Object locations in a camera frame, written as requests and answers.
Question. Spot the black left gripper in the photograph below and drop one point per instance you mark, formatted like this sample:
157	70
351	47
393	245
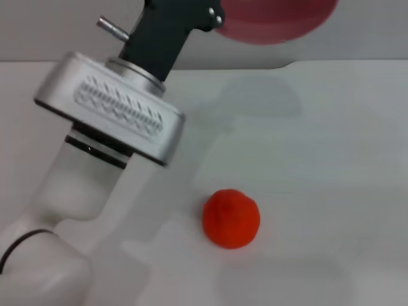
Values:
159	41

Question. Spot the pink plastic bowl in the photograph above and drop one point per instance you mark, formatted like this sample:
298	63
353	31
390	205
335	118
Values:
274	22

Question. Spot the orange toy fruit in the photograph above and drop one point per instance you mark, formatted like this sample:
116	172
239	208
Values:
231	220

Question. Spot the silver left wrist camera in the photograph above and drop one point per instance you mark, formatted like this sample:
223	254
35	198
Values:
111	105

